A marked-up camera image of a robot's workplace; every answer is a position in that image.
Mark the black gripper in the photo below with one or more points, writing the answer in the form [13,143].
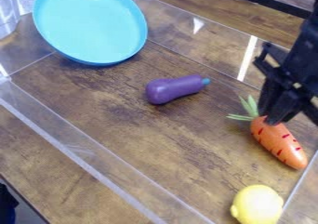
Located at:
[292,77]

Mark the purple toy eggplant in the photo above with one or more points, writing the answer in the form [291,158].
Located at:
[165,90]

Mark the blue plastic plate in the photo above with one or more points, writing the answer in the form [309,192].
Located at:
[97,32]

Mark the yellow toy lemon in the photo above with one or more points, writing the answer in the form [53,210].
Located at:
[257,205]

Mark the black bar in background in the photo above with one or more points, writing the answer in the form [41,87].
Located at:
[272,2]

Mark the orange toy carrot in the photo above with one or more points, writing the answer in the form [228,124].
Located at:
[275,137]

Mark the clear acrylic tray wall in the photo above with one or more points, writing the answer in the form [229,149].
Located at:
[98,157]

